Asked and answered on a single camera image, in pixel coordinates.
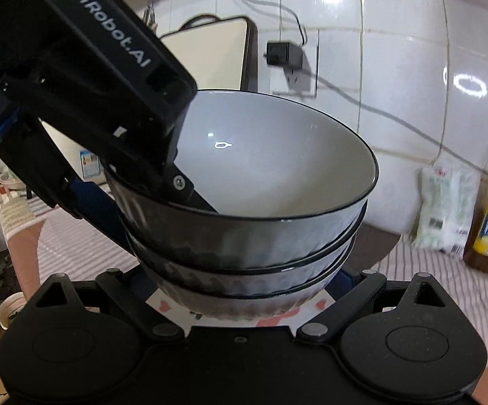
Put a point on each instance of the purple striped tablecloth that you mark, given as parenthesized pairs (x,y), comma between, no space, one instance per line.
(437,303)

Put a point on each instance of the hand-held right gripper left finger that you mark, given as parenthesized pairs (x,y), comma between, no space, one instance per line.
(136,276)

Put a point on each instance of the white ribbed bowl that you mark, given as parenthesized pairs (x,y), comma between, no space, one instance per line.
(248,278)
(248,303)
(269,168)

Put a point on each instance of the black power adapter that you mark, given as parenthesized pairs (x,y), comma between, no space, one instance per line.
(284,54)

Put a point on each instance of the white seasoning bag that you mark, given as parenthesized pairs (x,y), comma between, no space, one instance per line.
(446,211)

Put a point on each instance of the white wall socket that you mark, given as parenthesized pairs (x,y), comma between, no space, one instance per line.
(300,82)

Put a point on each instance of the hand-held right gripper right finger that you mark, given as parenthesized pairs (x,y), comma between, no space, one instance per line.
(345,278)

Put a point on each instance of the beige cutting board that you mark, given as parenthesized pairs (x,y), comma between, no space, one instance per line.
(222,55)

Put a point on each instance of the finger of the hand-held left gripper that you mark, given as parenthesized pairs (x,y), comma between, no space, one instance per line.
(96,206)
(185,187)

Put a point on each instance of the small white cup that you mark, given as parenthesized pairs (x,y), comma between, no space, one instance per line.
(12,310)

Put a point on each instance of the pink carrot print plate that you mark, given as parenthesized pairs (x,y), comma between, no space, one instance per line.
(269,322)

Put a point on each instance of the cream kitchen appliance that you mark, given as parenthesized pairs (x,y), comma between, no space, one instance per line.
(90,164)

